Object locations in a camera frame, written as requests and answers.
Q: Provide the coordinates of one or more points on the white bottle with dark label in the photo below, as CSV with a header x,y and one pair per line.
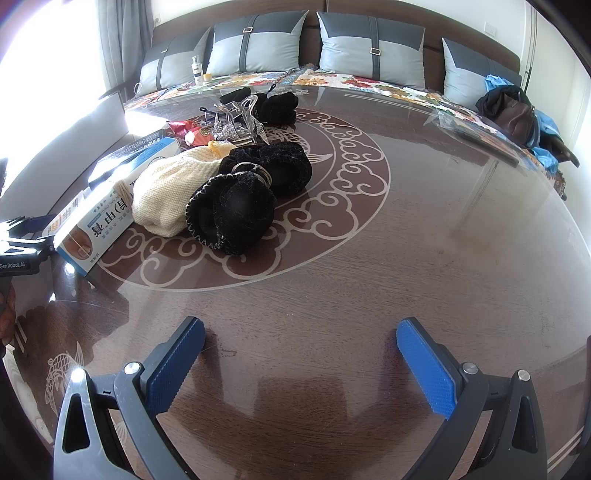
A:
x,y
197,69

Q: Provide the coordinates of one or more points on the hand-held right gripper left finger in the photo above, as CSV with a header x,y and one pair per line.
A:
x,y
175,364

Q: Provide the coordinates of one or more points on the blue plastic bag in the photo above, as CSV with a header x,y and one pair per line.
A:
x,y
496,85
547,127

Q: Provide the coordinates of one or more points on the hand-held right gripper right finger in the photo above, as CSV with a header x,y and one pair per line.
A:
x,y
425,364

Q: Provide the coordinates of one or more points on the red checkered packet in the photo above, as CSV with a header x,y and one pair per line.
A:
x,y
178,127

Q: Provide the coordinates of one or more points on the black fuzzy scrunchie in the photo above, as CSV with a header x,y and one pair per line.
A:
x,y
277,108

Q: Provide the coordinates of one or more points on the wooden desk with glass top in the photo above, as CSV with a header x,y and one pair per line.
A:
x,y
369,277

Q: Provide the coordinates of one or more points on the white and blue medicine box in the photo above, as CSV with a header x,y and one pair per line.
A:
x,y
92,226

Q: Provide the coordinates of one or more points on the person's left hand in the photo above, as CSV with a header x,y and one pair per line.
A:
x,y
5,314

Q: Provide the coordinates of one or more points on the dark brown sofa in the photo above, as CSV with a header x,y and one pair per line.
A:
x,y
313,41

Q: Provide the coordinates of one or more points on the grey curtain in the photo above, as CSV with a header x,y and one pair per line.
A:
x,y
131,23

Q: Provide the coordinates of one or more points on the red and white packet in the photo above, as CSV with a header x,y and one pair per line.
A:
x,y
198,137

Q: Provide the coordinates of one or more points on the cream knit pouch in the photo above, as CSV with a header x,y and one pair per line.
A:
x,y
171,194

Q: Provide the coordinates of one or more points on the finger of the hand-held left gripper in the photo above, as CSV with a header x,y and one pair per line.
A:
x,y
18,240
2,175

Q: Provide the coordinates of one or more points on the silver metal bangle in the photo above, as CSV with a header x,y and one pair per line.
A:
x,y
254,170

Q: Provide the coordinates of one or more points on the brown handbag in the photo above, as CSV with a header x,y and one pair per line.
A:
x,y
517,120

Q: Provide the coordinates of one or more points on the black cloth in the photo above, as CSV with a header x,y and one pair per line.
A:
x,y
491,101

